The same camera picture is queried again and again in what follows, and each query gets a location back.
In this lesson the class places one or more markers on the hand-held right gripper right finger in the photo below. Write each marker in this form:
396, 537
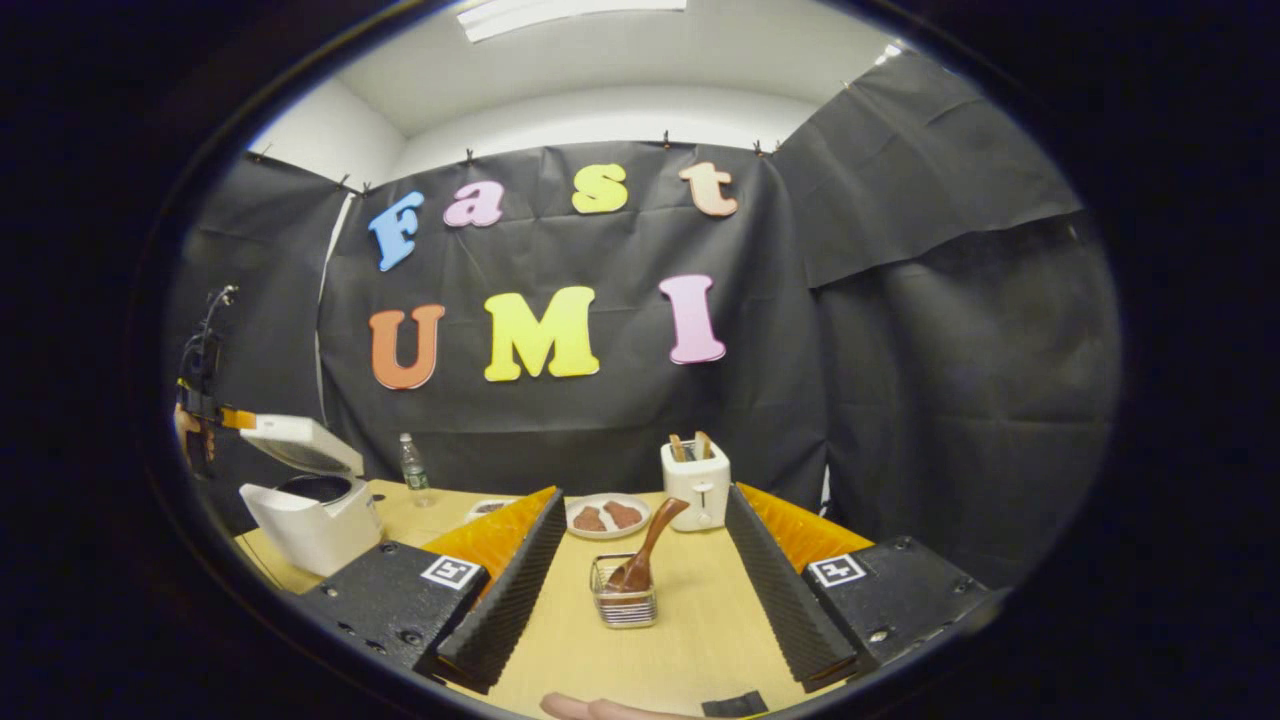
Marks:
790, 600

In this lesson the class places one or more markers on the long ceiling light panel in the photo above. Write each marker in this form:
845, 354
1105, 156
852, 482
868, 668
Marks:
570, 12

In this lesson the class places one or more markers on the brown meat piece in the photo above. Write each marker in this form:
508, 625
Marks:
623, 515
589, 520

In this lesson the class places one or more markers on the brown wooden spoon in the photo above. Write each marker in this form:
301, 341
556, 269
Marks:
645, 550

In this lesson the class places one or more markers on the white rice cooker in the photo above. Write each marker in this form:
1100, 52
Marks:
320, 530

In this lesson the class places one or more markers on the small divided condiment dish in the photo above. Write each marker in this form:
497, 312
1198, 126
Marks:
490, 508

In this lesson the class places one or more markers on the small ceiling light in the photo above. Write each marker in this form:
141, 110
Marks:
888, 53

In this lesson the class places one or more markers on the white round plate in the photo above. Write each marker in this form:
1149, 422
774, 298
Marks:
640, 530

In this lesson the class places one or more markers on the toasted bread slice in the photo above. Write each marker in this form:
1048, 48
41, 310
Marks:
702, 446
677, 448

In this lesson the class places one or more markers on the clear plastic water bottle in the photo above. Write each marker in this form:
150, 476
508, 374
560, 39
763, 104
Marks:
414, 475

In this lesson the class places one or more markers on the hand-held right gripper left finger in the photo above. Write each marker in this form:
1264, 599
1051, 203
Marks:
400, 600

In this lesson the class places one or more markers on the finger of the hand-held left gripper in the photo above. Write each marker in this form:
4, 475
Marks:
238, 419

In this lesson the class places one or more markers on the white toaster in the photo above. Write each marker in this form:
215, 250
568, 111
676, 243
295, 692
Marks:
697, 495

